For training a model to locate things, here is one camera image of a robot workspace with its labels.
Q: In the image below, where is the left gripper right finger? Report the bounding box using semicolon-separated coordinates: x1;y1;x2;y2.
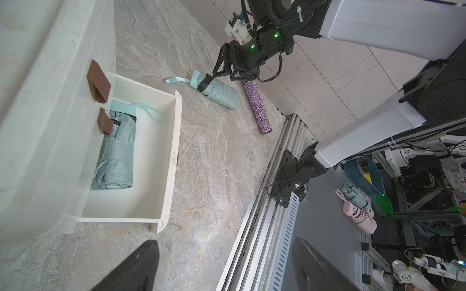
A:
292;237;359;291

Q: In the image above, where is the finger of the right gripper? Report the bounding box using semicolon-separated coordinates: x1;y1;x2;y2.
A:
230;69;257;82
212;50;231;78

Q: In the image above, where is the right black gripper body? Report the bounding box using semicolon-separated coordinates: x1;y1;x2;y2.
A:
222;29;295;73

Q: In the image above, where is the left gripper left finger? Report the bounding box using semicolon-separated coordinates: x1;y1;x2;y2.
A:
92;240;160;291

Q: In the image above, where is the green umbrella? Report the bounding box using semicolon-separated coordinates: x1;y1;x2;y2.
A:
164;70;240;110
91;101;162;190

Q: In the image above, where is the white three-drawer cabinet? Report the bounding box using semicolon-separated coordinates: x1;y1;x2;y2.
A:
1;1;182;243

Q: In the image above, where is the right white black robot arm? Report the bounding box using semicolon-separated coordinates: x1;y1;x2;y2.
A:
213;1;466;177

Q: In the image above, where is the spare pink umbrella outside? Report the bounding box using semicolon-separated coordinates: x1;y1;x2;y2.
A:
336;189;377;235

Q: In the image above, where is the spare green umbrella outside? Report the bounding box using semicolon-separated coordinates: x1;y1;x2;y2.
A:
341;183;374;218

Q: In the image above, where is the purple glitter bottle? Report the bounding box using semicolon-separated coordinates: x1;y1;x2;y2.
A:
243;80;273;135

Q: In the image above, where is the green plastic bin outside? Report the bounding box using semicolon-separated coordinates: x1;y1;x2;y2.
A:
375;195;394;216

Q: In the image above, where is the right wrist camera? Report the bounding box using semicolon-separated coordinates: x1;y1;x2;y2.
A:
225;12;254;46

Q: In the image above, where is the aluminium mounting rail frame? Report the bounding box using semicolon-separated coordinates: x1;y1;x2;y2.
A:
217;113;316;291

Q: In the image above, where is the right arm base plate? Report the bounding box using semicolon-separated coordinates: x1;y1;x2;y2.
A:
268;150;310;208

